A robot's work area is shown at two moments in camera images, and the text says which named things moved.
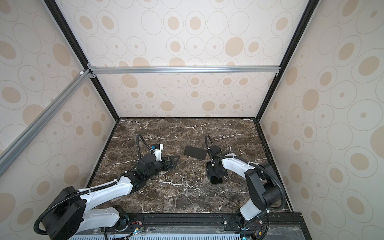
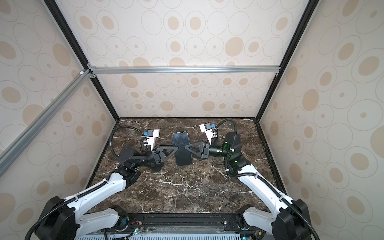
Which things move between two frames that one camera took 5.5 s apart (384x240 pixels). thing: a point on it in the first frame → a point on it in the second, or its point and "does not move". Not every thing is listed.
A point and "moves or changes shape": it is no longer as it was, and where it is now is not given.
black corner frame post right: [311, 5] does not move
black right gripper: [210, 173] → [204, 148]
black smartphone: [195, 152] moves or changes shape
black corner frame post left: [79, 50] does not move
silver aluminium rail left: [13, 149] does not move
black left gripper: [171, 165] → [161, 155]
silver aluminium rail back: [184, 69] does not move
